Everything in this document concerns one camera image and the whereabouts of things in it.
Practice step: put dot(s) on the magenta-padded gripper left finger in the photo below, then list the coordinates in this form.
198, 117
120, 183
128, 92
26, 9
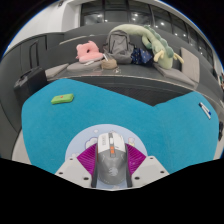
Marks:
74, 170

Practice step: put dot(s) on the green dragon plush toy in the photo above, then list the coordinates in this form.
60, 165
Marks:
160, 46

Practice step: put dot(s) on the green eraser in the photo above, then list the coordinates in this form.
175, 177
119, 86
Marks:
62, 98

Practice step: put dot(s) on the flat grey seat cushion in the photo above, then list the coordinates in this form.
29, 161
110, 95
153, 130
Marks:
83, 66
56, 70
175, 76

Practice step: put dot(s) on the upright beige cushion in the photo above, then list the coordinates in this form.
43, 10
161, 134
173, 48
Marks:
190, 65

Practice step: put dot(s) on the black suitcase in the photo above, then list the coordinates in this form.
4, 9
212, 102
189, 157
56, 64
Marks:
30, 83

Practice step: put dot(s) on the dark blue patterned bag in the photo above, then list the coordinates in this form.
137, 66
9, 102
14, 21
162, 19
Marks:
141, 56

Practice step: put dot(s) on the black bag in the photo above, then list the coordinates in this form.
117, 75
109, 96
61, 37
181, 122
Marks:
220, 130

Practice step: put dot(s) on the round light blue mouse pad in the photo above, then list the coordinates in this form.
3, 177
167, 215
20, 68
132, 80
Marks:
78, 143

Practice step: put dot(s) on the black-capped white marker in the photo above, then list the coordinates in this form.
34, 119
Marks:
204, 111

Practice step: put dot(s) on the small tan pouch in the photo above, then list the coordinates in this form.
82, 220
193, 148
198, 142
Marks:
109, 64

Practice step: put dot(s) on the grey backpack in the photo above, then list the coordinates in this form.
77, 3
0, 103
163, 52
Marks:
119, 46

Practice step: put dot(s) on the grey and white computer mouse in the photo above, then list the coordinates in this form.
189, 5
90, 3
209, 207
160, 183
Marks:
111, 161

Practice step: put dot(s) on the pink plush cushion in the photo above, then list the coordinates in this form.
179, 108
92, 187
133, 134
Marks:
88, 52

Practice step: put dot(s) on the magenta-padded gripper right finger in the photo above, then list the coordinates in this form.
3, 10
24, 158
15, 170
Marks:
150, 169

